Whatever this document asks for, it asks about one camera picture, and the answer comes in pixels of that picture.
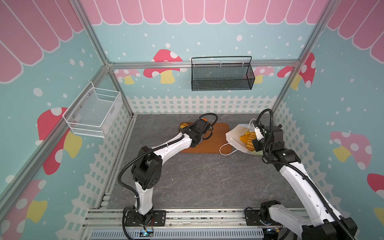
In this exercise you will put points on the white wire wall basket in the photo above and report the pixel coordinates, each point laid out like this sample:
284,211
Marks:
93,112

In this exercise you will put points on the yellow round fake bun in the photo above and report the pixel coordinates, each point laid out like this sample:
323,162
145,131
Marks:
184,125

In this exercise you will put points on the black mesh wall basket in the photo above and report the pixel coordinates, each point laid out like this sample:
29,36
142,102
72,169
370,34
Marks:
227,73

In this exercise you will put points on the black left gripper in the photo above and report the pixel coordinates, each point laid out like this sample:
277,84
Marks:
191,126

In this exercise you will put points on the white paper bag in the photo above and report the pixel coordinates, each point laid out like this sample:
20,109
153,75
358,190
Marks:
233,138

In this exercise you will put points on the brown plastic tray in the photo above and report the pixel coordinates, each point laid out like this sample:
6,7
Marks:
216,144

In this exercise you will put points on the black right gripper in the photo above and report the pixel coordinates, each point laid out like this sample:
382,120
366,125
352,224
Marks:
258,144

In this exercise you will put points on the ridged long fake bread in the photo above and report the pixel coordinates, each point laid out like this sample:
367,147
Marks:
249,143

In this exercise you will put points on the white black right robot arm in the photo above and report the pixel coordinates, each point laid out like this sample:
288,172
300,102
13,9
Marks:
324,222

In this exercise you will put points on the flat oval fake bread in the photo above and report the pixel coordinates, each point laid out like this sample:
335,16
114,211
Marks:
244,138

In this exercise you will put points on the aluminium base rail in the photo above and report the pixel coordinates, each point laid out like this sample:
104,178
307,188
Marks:
188,224

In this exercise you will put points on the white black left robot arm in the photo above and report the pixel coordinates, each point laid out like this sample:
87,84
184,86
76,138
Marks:
142,173

